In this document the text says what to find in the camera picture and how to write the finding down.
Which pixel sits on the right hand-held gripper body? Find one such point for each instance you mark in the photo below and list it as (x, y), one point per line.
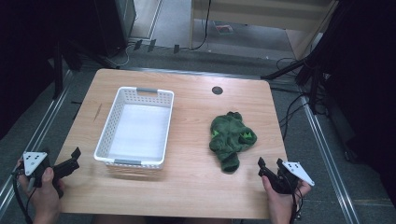
(291, 177)

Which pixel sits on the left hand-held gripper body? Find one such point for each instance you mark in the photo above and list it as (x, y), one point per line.
(36, 166)

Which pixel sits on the person's right hand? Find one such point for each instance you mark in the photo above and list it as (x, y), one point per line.
(281, 203)

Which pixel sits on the person's left hand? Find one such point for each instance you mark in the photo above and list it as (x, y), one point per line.
(46, 199)

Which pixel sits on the green plush toy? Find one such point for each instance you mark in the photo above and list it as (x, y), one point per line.
(232, 137)

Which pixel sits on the white plastic basket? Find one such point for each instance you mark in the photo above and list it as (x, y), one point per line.
(137, 130)

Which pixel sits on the black round table grommet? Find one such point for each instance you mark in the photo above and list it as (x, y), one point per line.
(217, 90)

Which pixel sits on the black metal stand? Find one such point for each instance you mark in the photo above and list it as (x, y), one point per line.
(299, 67)

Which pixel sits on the black cabinet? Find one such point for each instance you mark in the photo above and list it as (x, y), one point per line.
(113, 21)

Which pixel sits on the red flat item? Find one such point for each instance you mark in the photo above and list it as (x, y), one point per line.
(224, 29)

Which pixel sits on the light wooden furniture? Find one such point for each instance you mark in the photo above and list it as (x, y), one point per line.
(264, 15)

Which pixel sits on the metal floor rail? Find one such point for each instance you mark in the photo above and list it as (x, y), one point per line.
(330, 161)
(34, 137)

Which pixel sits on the black upright post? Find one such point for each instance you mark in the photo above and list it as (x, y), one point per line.
(58, 71)

